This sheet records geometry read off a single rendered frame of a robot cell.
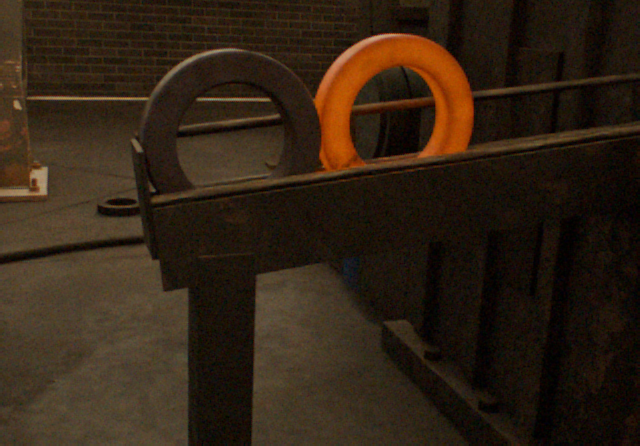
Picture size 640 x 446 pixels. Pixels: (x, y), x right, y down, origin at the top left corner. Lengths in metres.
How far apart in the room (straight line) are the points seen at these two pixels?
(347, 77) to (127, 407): 0.97
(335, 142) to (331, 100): 0.04
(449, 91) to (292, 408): 0.88
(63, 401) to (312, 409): 0.50
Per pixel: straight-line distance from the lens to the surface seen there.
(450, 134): 0.84
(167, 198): 0.72
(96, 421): 1.52
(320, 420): 1.50
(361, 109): 0.85
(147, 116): 0.72
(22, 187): 3.31
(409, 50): 0.80
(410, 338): 1.71
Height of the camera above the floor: 0.76
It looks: 14 degrees down
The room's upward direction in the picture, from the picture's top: 3 degrees clockwise
